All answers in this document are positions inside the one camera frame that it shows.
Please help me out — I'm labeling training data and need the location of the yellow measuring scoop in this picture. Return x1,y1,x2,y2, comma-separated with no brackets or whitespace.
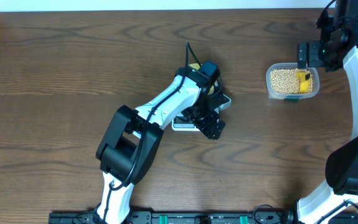
296,71,312,93

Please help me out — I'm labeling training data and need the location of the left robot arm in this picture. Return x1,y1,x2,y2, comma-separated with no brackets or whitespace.
94,61,225,223

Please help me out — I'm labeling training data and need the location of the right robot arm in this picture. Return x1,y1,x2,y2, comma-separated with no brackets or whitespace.
284,0,358,223

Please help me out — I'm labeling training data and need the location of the white digital kitchen scale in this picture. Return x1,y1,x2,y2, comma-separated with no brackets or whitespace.
171,107,220,132

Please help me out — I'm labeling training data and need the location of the yellow bowl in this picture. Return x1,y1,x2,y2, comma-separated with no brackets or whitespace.
189,63,218,96

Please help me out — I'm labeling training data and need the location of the clear plastic container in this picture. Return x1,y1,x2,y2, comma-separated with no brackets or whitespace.
266,63,320,100

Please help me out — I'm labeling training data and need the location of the soybeans pile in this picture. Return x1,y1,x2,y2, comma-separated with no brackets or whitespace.
270,68,314,94

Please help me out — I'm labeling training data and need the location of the black mounting rail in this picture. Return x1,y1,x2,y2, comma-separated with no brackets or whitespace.
48,211,290,224

